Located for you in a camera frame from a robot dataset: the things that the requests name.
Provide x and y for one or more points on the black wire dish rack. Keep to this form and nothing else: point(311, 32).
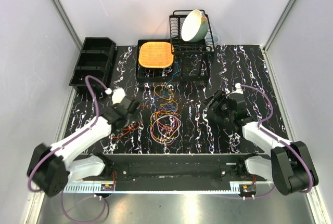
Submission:
point(176, 20)

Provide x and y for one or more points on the light blue cup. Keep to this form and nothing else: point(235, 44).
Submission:
point(212, 39)

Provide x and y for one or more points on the black flat tray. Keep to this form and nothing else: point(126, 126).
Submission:
point(186, 67)

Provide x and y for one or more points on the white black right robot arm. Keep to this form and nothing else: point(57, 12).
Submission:
point(289, 165)

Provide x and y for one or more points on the white ceramic bowl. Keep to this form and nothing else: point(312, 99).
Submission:
point(195, 26)

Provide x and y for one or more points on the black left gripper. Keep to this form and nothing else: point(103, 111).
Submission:
point(113, 106)

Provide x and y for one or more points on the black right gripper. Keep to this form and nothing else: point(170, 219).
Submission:
point(220, 96)

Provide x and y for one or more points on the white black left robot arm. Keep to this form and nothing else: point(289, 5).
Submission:
point(52, 167)

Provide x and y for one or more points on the grey cable duct strip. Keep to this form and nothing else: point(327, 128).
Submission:
point(160, 185)

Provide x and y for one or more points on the black compartment bin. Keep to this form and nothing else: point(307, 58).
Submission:
point(96, 58)

